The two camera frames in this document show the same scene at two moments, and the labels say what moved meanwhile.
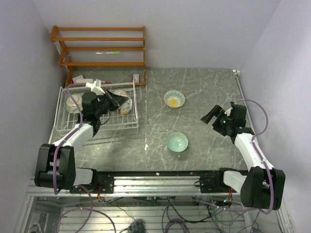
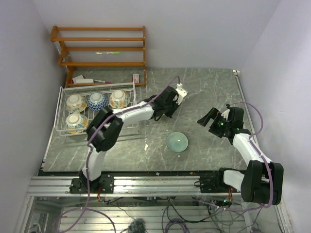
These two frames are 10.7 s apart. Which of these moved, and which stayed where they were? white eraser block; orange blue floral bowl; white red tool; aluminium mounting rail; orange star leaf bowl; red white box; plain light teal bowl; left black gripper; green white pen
Moved: left black gripper; white red tool; orange blue floral bowl
Stayed: aluminium mounting rail; plain light teal bowl; green white pen; orange star leaf bowl; white eraser block; red white box
